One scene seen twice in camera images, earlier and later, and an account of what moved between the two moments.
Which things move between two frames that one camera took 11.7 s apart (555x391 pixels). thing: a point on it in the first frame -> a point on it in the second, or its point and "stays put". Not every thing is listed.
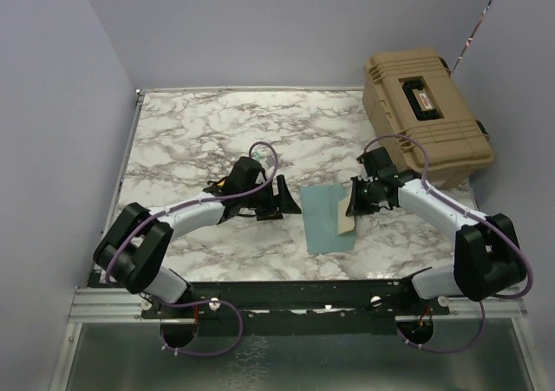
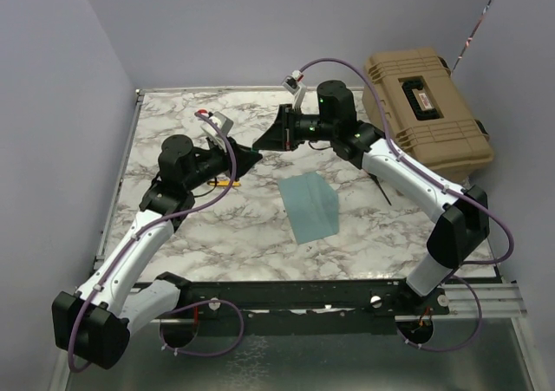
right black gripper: (356, 206) -> (282, 133)
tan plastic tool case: (413, 92) stays put
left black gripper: (283, 201) -> (244, 158)
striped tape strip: (469, 39) stays put
